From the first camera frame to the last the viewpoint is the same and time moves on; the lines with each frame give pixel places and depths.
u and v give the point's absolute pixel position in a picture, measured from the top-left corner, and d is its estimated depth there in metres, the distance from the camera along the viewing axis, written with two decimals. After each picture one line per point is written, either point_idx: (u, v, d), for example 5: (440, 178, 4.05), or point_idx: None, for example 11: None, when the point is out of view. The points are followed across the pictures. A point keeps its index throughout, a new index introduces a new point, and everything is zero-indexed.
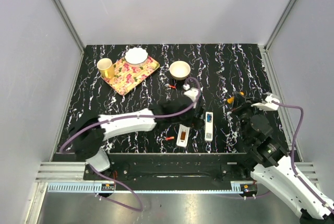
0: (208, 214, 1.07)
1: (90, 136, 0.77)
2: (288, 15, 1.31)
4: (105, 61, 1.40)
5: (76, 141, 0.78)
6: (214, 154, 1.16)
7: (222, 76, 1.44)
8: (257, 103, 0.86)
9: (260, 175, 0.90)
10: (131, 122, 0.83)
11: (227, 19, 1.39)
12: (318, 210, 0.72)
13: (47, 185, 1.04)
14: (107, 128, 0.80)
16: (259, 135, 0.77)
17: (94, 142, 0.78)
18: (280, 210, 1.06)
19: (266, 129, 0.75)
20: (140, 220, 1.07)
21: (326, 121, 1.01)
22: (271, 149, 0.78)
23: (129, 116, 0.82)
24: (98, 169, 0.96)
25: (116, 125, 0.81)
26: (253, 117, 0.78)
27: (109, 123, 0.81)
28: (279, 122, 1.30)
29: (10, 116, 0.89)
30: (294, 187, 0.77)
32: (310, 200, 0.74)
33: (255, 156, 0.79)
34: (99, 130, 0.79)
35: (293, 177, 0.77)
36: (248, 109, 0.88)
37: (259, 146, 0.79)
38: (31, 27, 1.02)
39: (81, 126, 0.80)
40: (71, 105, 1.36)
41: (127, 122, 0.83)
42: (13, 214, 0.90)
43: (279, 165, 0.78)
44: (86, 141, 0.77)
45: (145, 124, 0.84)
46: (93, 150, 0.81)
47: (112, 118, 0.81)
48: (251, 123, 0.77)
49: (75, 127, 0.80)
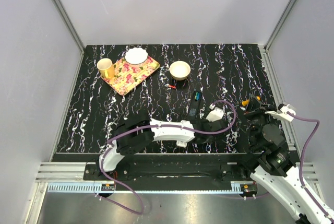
0: (208, 214, 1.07)
1: (140, 136, 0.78)
2: (288, 15, 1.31)
4: (105, 61, 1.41)
5: (126, 139, 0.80)
6: (214, 154, 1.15)
7: (222, 76, 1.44)
8: (271, 111, 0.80)
9: (261, 176, 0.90)
10: (175, 131, 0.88)
11: (227, 19, 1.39)
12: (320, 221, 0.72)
13: (47, 185, 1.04)
14: (155, 132, 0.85)
16: (270, 145, 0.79)
17: (143, 143, 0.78)
18: (280, 210, 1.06)
19: (277, 140, 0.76)
20: (140, 221, 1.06)
21: (326, 121, 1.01)
22: (279, 158, 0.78)
23: (174, 125, 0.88)
24: (104, 167, 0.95)
25: (163, 131, 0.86)
26: (266, 126, 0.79)
27: (158, 128, 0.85)
28: (279, 122, 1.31)
29: (10, 115, 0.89)
30: (298, 196, 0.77)
32: (313, 210, 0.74)
33: (264, 165, 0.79)
34: (151, 133, 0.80)
35: (299, 187, 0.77)
36: (261, 115, 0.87)
37: (269, 155, 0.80)
38: (31, 27, 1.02)
39: (130, 126, 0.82)
40: (71, 105, 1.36)
41: (172, 130, 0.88)
42: (13, 214, 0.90)
43: (288, 175, 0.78)
44: (135, 140, 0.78)
45: (187, 136, 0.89)
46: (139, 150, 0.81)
47: (161, 125, 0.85)
48: (263, 133, 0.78)
49: (126, 125, 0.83)
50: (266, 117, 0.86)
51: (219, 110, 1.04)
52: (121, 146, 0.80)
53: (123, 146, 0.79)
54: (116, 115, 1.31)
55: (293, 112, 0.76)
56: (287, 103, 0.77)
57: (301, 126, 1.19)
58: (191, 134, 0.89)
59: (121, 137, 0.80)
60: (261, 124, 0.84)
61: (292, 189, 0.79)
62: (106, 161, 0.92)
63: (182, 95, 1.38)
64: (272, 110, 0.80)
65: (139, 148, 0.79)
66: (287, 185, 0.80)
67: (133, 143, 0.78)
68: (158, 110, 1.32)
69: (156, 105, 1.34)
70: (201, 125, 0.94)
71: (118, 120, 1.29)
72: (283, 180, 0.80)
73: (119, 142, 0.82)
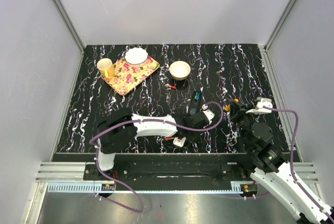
0: (208, 214, 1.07)
1: (122, 131, 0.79)
2: (288, 15, 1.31)
4: (105, 61, 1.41)
5: (106, 136, 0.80)
6: (214, 154, 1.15)
7: (222, 76, 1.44)
8: (250, 109, 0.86)
9: (260, 176, 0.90)
10: (157, 126, 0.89)
11: (227, 19, 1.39)
12: (315, 215, 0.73)
13: (47, 185, 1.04)
14: (138, 127, 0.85)
16: (260, 142, 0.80)
17: (126, 139, 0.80)
18: (279, 210, 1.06)
19: (266, 136, 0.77)
20: (140, 220, 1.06)
21: (326, 121, 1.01)
22: (271, 155, 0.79)
23: (156, 119, 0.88)
24: (103, 167, 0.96)
25: (146, 126, 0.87)
26: (254, 124, 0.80)
27: (141, 122, 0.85)
28: (279, 122, 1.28)
29: (10, 115, 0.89)
30: (293, 192, 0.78)
32: (308, 206, 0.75)
33: (257, 162, 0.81)
34: (132, 128, 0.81)
35: (292, 183, 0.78)
36: (245, 116, 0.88)
37: (261, 153, 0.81)
38: (31, 27, 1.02)
39: (111, 122, 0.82)
40: (71, 105, 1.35)
41: (154, 124, 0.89)
42: (13, 215, 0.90)
43: (280, 171, 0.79)
44: (117, 137, 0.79)
45: (169, 129, 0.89)
46: (121, 146, 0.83)
47: (143, 119, 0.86)
48: (252, 131, 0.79)
49: (107, 122, 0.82)
50: (249, 115, 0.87)
51: (210, 113, 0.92)
52: (103, 145, 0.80)
53: (105, 144, 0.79)
54: None
55: (268, 104, 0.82)
56: (261, 98, 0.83)
57: (301, 126, 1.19)
58: (174, 128, 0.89)
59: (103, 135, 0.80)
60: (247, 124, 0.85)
61: (286, 186, 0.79)
62: (100, 161, 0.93)
63: (182, 95, 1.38)
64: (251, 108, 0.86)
65: (122, 143, 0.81)
66: (281, 181, 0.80)
67: (116, 140, 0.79)
68: (159, 110, 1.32)
69: (156, 105, 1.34)
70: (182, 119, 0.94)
71: None
72: (275, 176, 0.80)
73: (99, 140, 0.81)
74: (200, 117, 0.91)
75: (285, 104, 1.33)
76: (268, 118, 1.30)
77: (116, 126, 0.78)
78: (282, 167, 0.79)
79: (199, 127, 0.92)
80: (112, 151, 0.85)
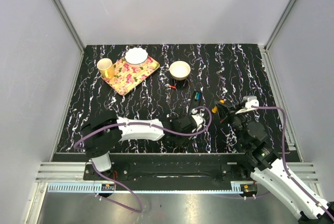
0: (208, 214, 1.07)
1: (107, 135, 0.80)
2: (288, 15, 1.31)
4: (105, 61, 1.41)
5: (90, 140, 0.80)
6: (214, 155, 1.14)
7: (222, 76, 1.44)
8: (239, 110, 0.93)
9: (260, 176, 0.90)
10: (144, 129, 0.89)
11: (227, 19, 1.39)
12: (312, 210, 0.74)
13: (47, 185, 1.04)
14: (123, 130, 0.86)
16: (254, 141, 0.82)
17: (109, 142, 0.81)
18: (279, 210, 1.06)
19: (261, 135, 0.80)
20: (140, 220, 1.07)
21: (326, 121, 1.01)
22: (265, 152, 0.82)
23: (142, 123, 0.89)
24: (99, 169, 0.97)
25: (131, 129, 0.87)
26: (249, 124, 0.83)
27: (126, 126, 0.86)
28: (279, 122, 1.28)
29: (10, 115, 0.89)
30: (288, 187, 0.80)
32: (305, 201, 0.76)
33: (251, 160, 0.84)
34: (116, 130, 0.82)
35: (286, 178, 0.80)
36: (236, 117, 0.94)
37: (255, 151, 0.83)
38: (31, 27, 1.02)
39: (96, 126, 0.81)
40: (71, 105, 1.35)
41: (140, 127, 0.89)
42: (13, 214, 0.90)
43: (273, 167, 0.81)
44: (101, 140, 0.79)
45: (155, 133, 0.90)
46: (105, 150, 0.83)
47: (129, 122, 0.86)
48: (248, 130, 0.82)
49: (91, 125, 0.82)
50: (239, 116, 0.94)
51: (200, 118, 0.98)
52: (86, 148, 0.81)
53: (89, 148, 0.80)
54: None
55: (255, 102, 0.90)
56: (248, 97, 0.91)
57: (301, 126, 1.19)
58: (160, 132, 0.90)
59: (87, 139, 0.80)
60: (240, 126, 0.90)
61: (281, 181, 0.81)
62: (95, 162, 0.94)
63: (182, 95, 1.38)
64: (240, 109, 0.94)
65: (105, 146, 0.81)
66: (275, 177, 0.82)
67: (98, 144, 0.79)
68: (159, 110, 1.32)
69: (156, 105, 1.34)
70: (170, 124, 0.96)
71: None
72: (269, 172, 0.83)
73: (84, 144, 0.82)
74: (188, 120, 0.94)
75: (285, 104, 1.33)
76: (268, 118, 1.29)
77: (99, 129, 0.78)
78: (275, 163, 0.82)
79: (186, 131, 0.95)
80: (96, 155, 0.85)
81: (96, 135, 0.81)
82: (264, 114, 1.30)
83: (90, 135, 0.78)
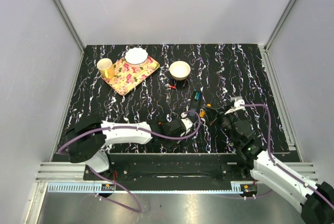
0: (208, 214, 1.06)
1: (90, 140, 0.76)
2: (288, 15, 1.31)
4: (105, 61, 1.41)
5: (74, 145, 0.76)
6: (214, 155, 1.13)
7: (222, 76, 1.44)
8: (228, 110, 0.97)
9: (258, 173, 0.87)
10: (131, 133, 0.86)
11: (227, 19, 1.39)
12: (301, 192, 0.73)
13: (47, 185, 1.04)
14: (107, 135, 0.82)
16: (242, 138, 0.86)
17: (93, 148, 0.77)
18: (279, 210, 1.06)
19: (248, 132, 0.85)
20: (140, 220, 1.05)
21: (326, 121, 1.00)
22: (252, 148, 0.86)
23: (129, 126, 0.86)
24: (97, 169, 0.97)
25: (117, 133, 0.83)
26: (238, 122, 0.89)
27: (110, 130, 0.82)
28: (279, 122, 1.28)
29: (10, 115, 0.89)
30: (277, 176, 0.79)
32: (293, 185, 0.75)
33: (241, 156, 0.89)
34: (100, 135, 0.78)
35: (272, 166, 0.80)
36: (224, 117, 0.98)
37: (244, 148, 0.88)
38: (31, 26, 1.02)
39: (81, 129, 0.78)
40: (71, 105, 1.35)
41: (126, 131, 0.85)
42: (13, 214, 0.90)
43: (259, 158, 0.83)
44: (86, 144, 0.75)
45: (143, 137, 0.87)
46: (89, 155, 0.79)
47: (114, 127, 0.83)
48: (236, 127, 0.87)
49: (75, 129, 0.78)
50: (228, 116, 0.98)
51: (189, 122, 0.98)
52: (71, 153, 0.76)
53: (72, 153, 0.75)
54: (116, 115, 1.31)
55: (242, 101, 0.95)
56: (235, 98, 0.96)
57: (301, 126, 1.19)
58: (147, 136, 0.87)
59: (71, 143, 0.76)
60: (229, 125, 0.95)
61: (269, 172, 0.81)
62: (92, 165, 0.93)
63: (182, 95, 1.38)
64: (228, 109, 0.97)
65: (90, 151, 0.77)
66: (263, 168, 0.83)
67: (82, 148, 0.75)
68: (158, 110, 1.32)
69: (156, 105, 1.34)
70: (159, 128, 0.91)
71: (118, 120, 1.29)
72: (256, 164, 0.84)
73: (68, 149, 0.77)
74: (178, 124, 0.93)
75: (285, 104, 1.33)
76: (268, 118, 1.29)
77: (84, 134, 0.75)
78: (261, 154, 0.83)
79: (175, 133, 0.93)
80: (79, 161, 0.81)
81: (81, 140, 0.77)
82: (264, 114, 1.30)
83: (73, 140, 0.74)
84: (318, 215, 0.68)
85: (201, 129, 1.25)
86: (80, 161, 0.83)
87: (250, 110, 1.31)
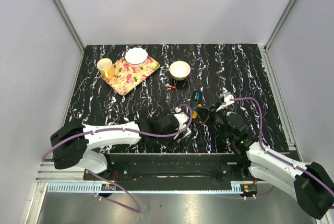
0: (208, 214, 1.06)
1: (72, 146, 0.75)
2: (288, 15, 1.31)
4: (105, 61, 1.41)
5: (59, 151, 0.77)
6: (214, 155, 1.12)
7: (222, 76, 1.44)
8: (219, 106, 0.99)
9: (257, 169, 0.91)
10: (117, 135, 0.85)
11: (227, 19, 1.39)
12: (291, 174, 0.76)
13: (47, 185, 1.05)
14: (91, 139, 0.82)
16: (236, 132, 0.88)
17: (76, 154, 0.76)
18: (280, 210, 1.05)
19: (240, 126, 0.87)
20: (140, 220, 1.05)
21: (326, 121, 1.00)
22: (245, 141, 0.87)
23: (115, 128, 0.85)
24: (95, 171, 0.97)
25: (100, 137, 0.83)
26: (230, 116, 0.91)
27: (93, 134, 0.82)
28: (279, 122, 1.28)
29: (10, 115, 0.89)
30: (269, 163, 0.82)
32: (283, 168, 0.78)
33: (235, 150, 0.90)
34: (83, 141, 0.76)
35: (263, 154, 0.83)
36: (216, 114, 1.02)
37: (237, 142, 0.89)
38: (31, 26, 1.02)
39: (64, 135, 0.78)
40: (71, 105, 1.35)
41: (110, 134, 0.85)
42: (13, 214, 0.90)
43: (251, 149, 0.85)
44: (68, 151, 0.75)
45: (130, 137, 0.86)
46: (75, 161, 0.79)
47: (96, 130, 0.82)
48: (228, 121, 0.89)
49: (58, 135, 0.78)
50: (219, 113, 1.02)
51: (183, 116, 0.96)
52: (56, 160, 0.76)
53: (56, 160, 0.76)
54: (116, 115, 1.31)
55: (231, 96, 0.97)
56: (224, 94, 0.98)
57: (301, 126, 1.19)
58: (135, 136, 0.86)
59: (55, 150, 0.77)
60: (222, 121, 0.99)
61: (261, 160, 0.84)
62: (90, 167, 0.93)
63: (182, 95, 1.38)
64: (220, 105, 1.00)
65: (73, 157, 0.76)
66: (256, 158, 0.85)
67: (66, 154, 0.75)
68: (158, 110, 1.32)
69: (156, 105, 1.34)
70: (148, 127, 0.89)
71: (118, 120, 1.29)
72: (249, 156, 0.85)
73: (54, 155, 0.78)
74: (169, 120, 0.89)
75: (285, 104, 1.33)
76: (268, 118, 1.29)
77: (65, 141, 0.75)
78: (252, 145, 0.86)
79: (167, 131, 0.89)
80: (69, 165, 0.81)
81: (64, 145, 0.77)
82: (264, 114, 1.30)
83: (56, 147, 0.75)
84: (310, 196, 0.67)
85: (201, 129, 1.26)
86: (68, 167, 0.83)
87: (250, 110, 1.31)
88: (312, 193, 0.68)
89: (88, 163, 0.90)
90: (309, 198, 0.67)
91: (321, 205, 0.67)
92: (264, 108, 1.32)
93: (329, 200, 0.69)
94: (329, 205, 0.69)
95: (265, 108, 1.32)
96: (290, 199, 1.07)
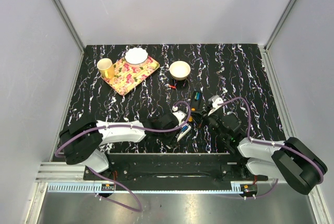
0: (208, 214, 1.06)
1: (86, 139, 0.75)
2: (288, 15, 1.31)
4: (104, 61, 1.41)
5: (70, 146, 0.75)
6: (214, 154, 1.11)
7: (222, 76, 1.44)
8: (210, 111, 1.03)
9: (254, 167, 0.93)
10: (125, 131, 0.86)
11: (227, 19, 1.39)
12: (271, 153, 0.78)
13: (47, 185, 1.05)
14: (104, 133, 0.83)
16: (230, 131, 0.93)
17: (90, 148, 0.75)
18: (280, 210, 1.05)
19: (234, 126, 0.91)
20: (140, 220, 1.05)
21: (327, 121, 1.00)
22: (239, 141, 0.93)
23: (123, 125, 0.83)
24: (97, 169, 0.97)
25: (112, 132, 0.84)
26: (224, 117, 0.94)
27: (106, 129, 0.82)
28: (279, 122, 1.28)
29: (9, 115, 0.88)
30: (254, 150, 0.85)
32: (265, 149, 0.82)
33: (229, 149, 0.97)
34: (97, 134, 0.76)
35: (250, 144, 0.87)
36: (210, 118, 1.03)
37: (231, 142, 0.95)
38: (31, 27, 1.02)
39: (75, 130, 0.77)
40: (71, 105, 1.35)
41: (121, 130, 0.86)
42: (13, 214, 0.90)
43: (241, 144, 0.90)
44: (80, 145, 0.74)
45: (138, 134, 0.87)
46: (86, 155, 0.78)
47: (109, 125, 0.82)
48: (222, 122, 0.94)
49: (70, 131, 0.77)
50: (212, 116, 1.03)
51: (181, 113, 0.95)
52: (66, 155, 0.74)
53: (68, 154, 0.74)
54: (116, 115, 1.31)
55: (219, 99, 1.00)
56: (212, 98, 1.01)
57: (301, 126, 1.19)
58: (142, 133, 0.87)
59: (66, 145, 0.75)
60: (216, 123, 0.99)
61: (249, 150, 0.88)
62: (91, 166, 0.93)
63: (182, 95, 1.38)
64: (211, 109, 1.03)
65: (86, 152, 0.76)
66: (248, 151, 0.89)
67: (78, 149, 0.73)
68: (159, 110, 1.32)
69: (156, 105, 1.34)
70: (151, 124, 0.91)
71: (118, 120, 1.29)
72: (241, 151, 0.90)
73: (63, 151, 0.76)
74: (168, 119, 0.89)
75: (285, 104, 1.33)
76: (268, 118, 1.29)
77: (80, 134, 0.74)
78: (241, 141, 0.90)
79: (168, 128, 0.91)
80: (76, 161, 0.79)
81: (76, 140, 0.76)
82: (264, 114, 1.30)
83: (69, 141, 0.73)
84: (290, 169, 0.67)
85: (201, 129, 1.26)
86: (78, 163, 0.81)
87: (250, 110, 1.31)
88: (294, 167, 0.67)
89: (91, 162, 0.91)
90: (289, 169, 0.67)
91: (308, 180, 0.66)
92: (264, 108, 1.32)
93: (315, 173, 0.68)
94: (315, 178, 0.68)
95: (265, 108, 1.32)
96: (290, 199, 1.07)
